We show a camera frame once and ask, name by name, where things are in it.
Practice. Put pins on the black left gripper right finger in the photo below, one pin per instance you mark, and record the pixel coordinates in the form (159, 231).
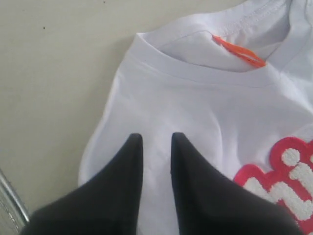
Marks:
(208, 203)

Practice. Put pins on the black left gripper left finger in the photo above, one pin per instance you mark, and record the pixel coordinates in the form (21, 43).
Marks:
(108, 204)

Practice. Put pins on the white t-shirt red lettering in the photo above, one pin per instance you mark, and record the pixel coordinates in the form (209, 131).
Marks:
(239, 84)

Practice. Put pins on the metal wire mesh basket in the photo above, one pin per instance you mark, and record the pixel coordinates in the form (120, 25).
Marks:
(13, 214)

